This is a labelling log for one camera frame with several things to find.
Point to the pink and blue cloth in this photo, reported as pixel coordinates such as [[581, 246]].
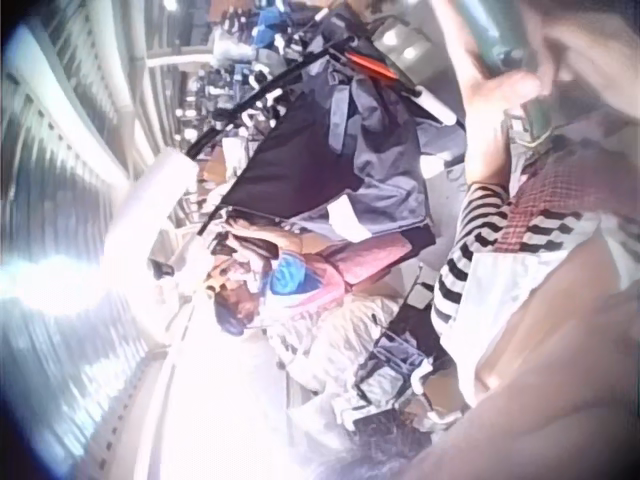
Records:
[[310, 280]]

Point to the black fabric sheet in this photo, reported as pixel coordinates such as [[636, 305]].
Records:
[[305, 165]]

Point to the heap of blue-grey garments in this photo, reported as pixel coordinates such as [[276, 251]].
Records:
[[385, 175]]

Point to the heap of white fabric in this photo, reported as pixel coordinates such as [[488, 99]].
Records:
[[330, 345]]

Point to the long black rod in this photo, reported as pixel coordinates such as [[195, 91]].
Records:
[[260, 92]]

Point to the white fabric roll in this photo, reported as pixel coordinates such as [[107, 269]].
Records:
[[155, 197]]

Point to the white tube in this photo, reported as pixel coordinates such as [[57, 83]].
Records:
[[436, 106]]

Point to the red-orange rod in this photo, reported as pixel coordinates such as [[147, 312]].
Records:
[[372, 64]]

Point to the row of sewing machines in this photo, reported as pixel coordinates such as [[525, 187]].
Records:
[[225, 75]]

